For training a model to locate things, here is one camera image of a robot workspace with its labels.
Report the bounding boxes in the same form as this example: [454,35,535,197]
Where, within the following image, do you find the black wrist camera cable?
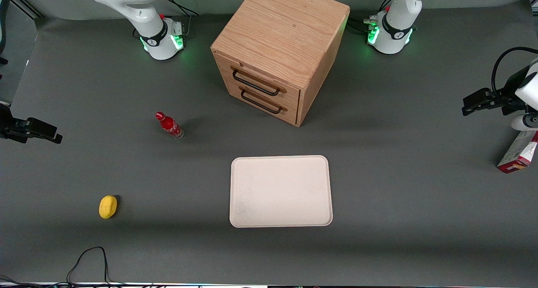
[491,47,538,99]

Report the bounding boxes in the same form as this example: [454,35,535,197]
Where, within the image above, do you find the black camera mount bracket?
[502,65,529,99]

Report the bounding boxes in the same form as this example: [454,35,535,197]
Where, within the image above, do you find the yellow lemon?
[99,195,118,219]

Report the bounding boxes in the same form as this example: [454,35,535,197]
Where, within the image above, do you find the wooden drawer cabinet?
[210,0,351,127]

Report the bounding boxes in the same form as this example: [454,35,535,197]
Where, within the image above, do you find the black left arm base cable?
[348,17,377,33]

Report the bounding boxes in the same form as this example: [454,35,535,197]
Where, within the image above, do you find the dark grey table mat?
[0,1,538,287]

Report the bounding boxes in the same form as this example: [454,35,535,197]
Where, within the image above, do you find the black stand post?
[0,0,14,67]

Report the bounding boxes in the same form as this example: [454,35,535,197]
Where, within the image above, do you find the black right arm base cable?
[161,0,199,18]

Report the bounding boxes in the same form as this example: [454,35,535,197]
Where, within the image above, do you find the black arm base cable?
[161,0,199,18]
[348,17,377,33]

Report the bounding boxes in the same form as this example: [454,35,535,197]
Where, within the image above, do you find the black wire drawer handle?
[232,69,281,97]
[240,89,282,114]

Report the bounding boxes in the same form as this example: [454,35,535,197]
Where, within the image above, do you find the wooden drawer front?
[223,80,301,125]
[214,55,301,108]

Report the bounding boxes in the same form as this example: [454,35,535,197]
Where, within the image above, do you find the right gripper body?
[0,105,14,129]

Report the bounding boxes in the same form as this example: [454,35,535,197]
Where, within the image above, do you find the red cookie box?
[497,130,538,174]

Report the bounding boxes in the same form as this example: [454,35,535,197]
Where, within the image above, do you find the red cola bottle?
[155,111,185,140]

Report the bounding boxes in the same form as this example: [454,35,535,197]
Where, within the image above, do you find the beige plastic tray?
[229,155,333,228]

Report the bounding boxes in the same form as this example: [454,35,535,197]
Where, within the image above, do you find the black looped table cable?
[66,246,113,286]

